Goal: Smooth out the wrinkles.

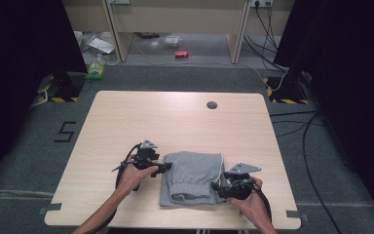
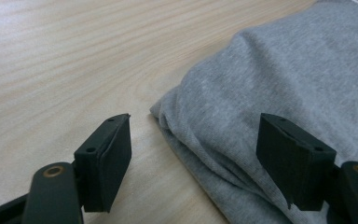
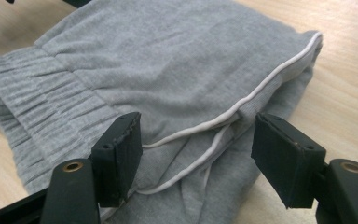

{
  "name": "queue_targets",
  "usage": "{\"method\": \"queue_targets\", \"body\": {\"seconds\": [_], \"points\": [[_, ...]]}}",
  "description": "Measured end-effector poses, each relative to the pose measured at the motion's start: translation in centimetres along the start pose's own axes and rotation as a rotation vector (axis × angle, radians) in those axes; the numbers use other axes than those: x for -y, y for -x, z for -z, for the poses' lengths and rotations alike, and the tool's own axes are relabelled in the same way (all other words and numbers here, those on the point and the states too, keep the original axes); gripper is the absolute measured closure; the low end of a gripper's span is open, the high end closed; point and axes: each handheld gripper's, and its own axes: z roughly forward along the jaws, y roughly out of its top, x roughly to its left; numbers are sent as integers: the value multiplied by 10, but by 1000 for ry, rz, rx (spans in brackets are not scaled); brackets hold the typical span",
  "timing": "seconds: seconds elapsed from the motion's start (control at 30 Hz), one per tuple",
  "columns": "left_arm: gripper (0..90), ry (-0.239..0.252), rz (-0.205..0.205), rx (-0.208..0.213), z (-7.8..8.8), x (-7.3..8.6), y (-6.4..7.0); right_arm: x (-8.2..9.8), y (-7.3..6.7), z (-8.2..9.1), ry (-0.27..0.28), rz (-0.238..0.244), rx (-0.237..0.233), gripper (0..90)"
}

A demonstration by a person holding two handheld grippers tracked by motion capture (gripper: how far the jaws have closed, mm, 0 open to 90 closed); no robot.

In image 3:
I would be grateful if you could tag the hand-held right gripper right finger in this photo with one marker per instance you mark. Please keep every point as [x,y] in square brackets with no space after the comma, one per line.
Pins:
[287,161]

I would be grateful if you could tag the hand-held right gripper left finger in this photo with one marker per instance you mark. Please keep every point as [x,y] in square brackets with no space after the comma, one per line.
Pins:
[118,158]

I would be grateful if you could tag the grey shorts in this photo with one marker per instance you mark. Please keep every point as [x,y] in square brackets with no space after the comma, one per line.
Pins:
[155,93]

